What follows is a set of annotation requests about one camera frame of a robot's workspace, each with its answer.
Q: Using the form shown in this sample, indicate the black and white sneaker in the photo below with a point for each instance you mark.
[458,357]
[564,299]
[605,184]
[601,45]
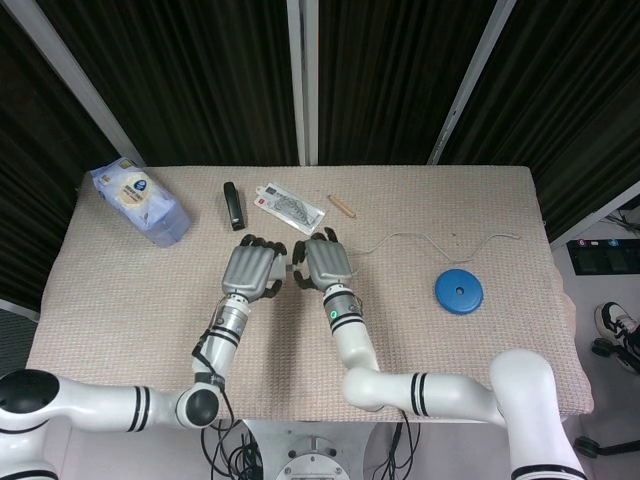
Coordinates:
[617,320]

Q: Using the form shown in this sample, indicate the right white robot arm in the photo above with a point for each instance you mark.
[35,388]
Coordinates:
[450,395]

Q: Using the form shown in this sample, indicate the blue tissue pack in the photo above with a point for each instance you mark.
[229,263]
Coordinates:
[140,205]

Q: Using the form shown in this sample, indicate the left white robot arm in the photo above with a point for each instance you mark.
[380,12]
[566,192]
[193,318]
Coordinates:
[220,350]

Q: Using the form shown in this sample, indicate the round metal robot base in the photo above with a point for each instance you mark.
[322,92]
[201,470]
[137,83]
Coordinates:
[312,462]

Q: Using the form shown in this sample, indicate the white frame post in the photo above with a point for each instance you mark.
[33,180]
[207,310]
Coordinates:
[303,80]
[75,70]
[472,80]

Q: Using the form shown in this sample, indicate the small white charger block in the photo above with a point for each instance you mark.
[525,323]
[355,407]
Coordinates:
[277,267]

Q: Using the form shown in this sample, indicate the black pleated curtain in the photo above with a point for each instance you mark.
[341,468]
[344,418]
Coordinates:
[200,75]

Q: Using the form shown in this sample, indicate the black caster base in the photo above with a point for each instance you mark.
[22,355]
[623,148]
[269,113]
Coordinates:
[595,447]

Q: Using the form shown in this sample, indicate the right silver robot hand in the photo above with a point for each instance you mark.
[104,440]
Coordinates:
[327,260]

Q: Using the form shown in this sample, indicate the beige waffle tablecloth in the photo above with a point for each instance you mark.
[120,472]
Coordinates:
[125,310]

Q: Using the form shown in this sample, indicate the small wooden peg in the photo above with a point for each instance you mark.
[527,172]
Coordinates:
[342,206]

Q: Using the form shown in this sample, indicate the black stapler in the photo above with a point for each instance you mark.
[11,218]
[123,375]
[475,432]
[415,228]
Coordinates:
[234,207]

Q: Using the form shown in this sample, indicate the blue round disc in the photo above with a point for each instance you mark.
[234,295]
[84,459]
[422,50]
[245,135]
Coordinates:
[450,297]

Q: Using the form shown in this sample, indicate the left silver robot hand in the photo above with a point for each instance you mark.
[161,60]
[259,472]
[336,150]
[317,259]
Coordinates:
[250,270]

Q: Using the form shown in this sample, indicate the black foot pedal box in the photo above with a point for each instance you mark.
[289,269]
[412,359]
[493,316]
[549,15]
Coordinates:
[605,255]

